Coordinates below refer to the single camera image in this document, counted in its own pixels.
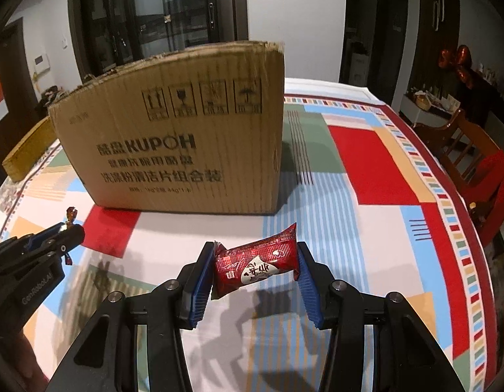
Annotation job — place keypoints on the wooden chair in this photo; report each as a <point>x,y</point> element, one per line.
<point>464,143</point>

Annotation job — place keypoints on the yellow woven box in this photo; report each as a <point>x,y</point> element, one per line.
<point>27,151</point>

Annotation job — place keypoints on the low white cabinet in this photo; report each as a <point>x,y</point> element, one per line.
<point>407,111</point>

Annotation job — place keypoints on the dark sideboard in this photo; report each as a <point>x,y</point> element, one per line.
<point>489,98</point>

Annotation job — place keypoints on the person's left hand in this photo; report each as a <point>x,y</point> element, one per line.
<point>19,359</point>

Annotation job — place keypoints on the red garment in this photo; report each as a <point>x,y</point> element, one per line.
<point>499,196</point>

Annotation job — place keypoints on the white paper bag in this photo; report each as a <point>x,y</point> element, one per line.
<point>359,69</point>

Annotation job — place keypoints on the dark tall cabinet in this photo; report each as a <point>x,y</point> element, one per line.
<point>436,49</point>

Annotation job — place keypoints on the dark red snack packet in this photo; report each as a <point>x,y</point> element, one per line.
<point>252,265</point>

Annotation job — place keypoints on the floral patterned table mat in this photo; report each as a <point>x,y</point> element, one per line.
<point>11,196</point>

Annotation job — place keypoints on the brown wooden door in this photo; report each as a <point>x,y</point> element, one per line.
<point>13,69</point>

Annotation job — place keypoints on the red foil balloon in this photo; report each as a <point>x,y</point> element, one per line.
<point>460,59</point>

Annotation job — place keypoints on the woven basket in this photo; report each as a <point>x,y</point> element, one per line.
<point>422,101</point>

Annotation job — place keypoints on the cardboard box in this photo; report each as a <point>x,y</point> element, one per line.
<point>174,151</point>

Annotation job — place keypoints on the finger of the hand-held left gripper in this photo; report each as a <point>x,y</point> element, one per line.
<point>70,237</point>
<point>43,237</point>

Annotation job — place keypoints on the white wall intercom panel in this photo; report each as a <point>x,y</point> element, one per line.
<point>41,63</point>

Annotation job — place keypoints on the brown twist-wrapped candy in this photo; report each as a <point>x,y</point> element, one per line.
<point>72,214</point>

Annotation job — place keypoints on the white shoe shelf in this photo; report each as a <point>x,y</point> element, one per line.
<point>52,96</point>

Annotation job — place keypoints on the dark interior door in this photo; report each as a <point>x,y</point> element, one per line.
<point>389,41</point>

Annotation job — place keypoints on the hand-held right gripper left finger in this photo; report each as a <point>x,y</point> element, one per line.
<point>199,290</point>

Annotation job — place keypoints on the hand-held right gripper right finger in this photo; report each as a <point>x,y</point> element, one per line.
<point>309,290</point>

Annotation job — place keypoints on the colourful checked tablecloth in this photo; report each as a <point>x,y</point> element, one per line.
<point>378,171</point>

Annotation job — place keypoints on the glass sliding door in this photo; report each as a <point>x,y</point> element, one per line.
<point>154,12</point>

